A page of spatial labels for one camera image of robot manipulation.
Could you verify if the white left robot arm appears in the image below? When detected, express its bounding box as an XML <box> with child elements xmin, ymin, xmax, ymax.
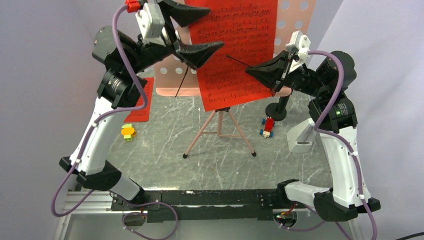
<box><xmin>59</xmin><ymin>0</ymin><xmax>224</xmax><ymax>210</ymax></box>

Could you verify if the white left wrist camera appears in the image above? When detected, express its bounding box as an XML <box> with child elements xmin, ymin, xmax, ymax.
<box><xmin>124</xmin><ymin>0</ymin><xmax>166</xmax><ymax>46</ymax></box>

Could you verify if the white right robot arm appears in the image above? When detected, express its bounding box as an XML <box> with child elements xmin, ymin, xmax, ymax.
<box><xmin>245</xmin><ymin>50</ymin><xmax>381</xmax><ymax>222</ymax></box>

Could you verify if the black recorder on round base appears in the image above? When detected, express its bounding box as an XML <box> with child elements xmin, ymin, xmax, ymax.
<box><xmin>265</xmin><ymin>95</ymin><xmax>291</xmax><ymax>122</ymax></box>

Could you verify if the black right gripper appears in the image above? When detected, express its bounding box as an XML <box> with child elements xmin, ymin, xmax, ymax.
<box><xmin>244</xmin><ymin>50</ymin><xmax>327</xmax><ymax>98</ymax></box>

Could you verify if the yellow green orange toy block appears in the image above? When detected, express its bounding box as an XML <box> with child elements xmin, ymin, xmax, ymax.
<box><xmin>120</xmin><ymin>123</ymin><xmax>137</xmax><ymax>142</ymax></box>

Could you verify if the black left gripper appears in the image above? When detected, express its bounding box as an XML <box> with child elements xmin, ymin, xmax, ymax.
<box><xmin>125</xmin><ymin>0</ymin><xmax>225</xmax><ymax>75</ymax></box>

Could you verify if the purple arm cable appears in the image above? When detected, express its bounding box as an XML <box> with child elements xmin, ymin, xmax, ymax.
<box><xmin>273</xmin><ymin>50</ymin><xmax>379</xmax><ymax>240</ymax></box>
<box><xmin>50</xmin><ymin>1</ymin><xmax>180</xmax><ymax>240</ymax></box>

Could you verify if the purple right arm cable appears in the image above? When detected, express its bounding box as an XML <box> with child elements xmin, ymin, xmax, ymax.
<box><xmin>273</xmin><ymin>50</ymin><xmax>379</xmax><ymax>240</ymax></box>

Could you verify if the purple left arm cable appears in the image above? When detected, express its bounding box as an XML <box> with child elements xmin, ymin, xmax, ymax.
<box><xmin>50</xmin><ymin>1</ymin><xmax>180</xmax><ymax>240</ymax></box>

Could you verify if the red blue toy block car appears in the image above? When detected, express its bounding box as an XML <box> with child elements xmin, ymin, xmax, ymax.
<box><xmin>259</xmin><ymin>116</ymin><xmax>275</xmax><ymax>138</ymax></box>

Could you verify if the red sheet music page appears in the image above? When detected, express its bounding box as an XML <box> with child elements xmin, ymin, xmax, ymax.
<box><xmin>124</xmin><ymin>77</ymin><xmax>156</xmax><ymax>123</ymax></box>
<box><xmin>185</xmin><ymin>0</ymin><xmax>278</xmax><ymax>112</ymax></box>

